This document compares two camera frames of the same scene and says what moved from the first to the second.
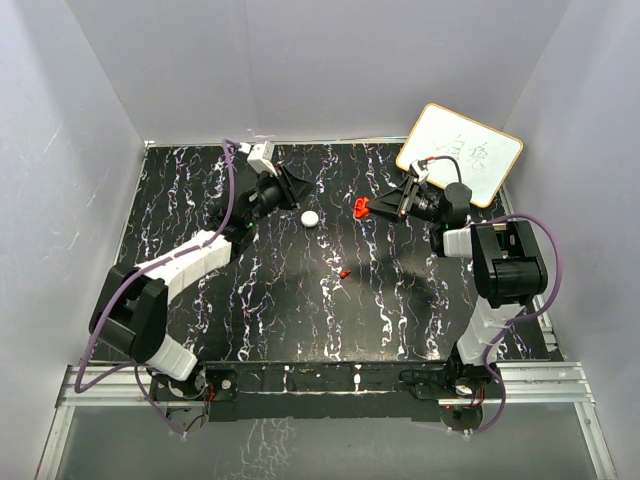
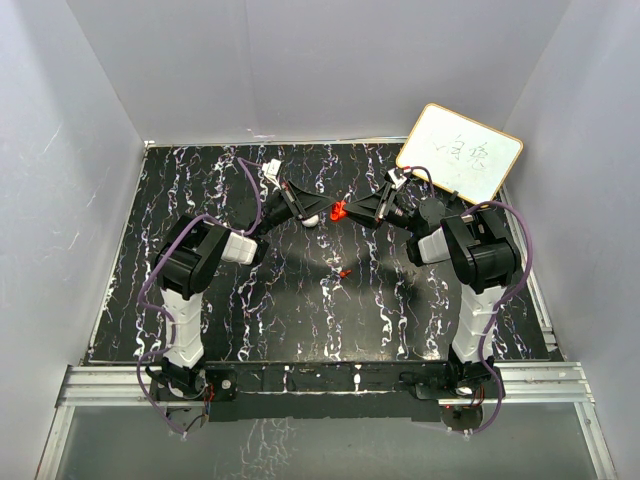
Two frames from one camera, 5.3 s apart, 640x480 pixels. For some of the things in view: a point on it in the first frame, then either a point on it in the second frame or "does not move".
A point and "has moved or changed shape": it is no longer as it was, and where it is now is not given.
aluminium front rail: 528,384 does not move
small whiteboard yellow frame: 483,155 does not move
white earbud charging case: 309,218 does not move
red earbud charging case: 361,208 has moved or changed shape
